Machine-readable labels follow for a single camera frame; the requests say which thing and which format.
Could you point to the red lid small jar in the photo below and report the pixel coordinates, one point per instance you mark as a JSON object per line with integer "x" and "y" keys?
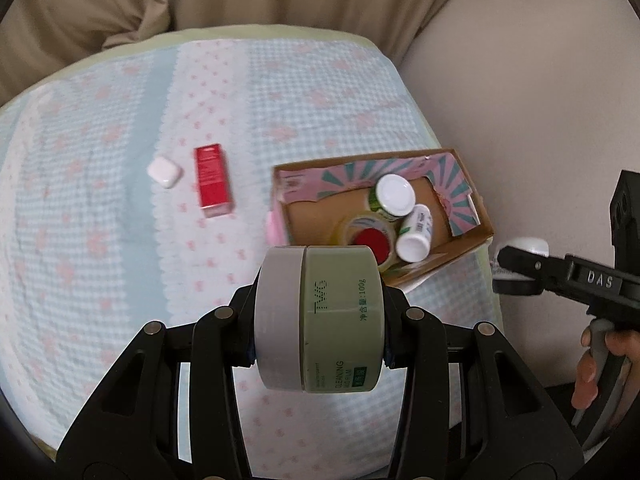
{"x": 372, "y": 241}

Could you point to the person's right hand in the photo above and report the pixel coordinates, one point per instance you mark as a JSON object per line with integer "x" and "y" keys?
{"x": 585, "y": 380}

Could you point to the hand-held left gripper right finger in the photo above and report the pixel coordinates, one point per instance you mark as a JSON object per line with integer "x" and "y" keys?
{"x": 400, "y": 310}

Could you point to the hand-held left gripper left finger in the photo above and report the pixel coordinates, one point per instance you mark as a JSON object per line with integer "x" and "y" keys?
{"x": 240, "y": 310}

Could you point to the yellow tape roll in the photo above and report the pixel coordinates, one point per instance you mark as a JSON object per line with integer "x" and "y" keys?
{"x": 347, "y": 225}

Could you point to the white plastic bottle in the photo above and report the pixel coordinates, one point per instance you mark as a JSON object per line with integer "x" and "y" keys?
{"x": 415, "y": 240}

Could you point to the pale green cream jar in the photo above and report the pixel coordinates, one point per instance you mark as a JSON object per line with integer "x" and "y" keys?
{"x": 340, "y": 320}

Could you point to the cardboard box with pink print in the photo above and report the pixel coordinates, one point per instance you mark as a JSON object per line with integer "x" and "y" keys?
{"x": 315, "y": 215}

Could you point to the green jar white lid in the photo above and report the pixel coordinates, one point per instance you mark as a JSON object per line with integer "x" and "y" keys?
{"x": 395, "y": 195}

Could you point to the white earbuds case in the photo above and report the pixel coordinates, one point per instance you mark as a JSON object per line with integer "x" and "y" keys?
{"x": 165, "y": 171}

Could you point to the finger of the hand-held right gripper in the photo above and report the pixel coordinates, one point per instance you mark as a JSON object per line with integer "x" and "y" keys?
{"x": 525, "y": 272}

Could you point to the pale green mattress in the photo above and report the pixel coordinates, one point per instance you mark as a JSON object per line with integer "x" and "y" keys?
{"x": 225, "y": 32}

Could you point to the red carton box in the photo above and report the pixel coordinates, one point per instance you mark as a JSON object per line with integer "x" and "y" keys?
{"x": 212, "y": 180}

